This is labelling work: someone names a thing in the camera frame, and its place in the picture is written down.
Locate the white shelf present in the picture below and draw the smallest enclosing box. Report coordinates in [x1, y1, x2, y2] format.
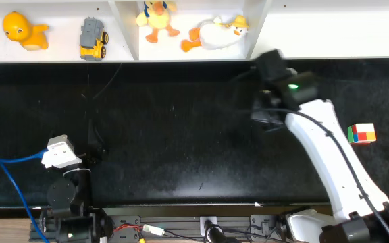
[0, 0, 389, 64]

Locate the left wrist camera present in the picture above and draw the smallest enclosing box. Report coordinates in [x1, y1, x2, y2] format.
[41, 134, 82, 169]

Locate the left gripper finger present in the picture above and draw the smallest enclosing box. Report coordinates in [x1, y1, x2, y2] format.
[86, 133, 107, 165]

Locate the black cable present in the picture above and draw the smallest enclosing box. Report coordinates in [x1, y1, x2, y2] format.
[240, 107, 389, 243]

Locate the yellow plush duck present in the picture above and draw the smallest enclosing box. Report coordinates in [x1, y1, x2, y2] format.
[135, 0, 181, 44]

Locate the yellow rubber duck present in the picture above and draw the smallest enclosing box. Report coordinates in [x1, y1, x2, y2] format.
[1, 10, 50, 52]

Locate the grey and yellow toy truck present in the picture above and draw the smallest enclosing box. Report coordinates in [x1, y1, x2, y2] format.
[78, 17, 110, 62]

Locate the mounting rail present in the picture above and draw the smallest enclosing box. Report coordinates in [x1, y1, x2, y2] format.
[28, 205, 295, 243]

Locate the white plush duck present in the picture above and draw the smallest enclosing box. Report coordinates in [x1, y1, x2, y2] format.
[180, 14, 250, 53]

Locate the blue cable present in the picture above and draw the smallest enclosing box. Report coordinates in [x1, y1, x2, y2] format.
[0, 150, 51, 243]

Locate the many-coloured puzzle cube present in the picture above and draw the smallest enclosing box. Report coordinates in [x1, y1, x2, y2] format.
[347, 122, 378, 146]

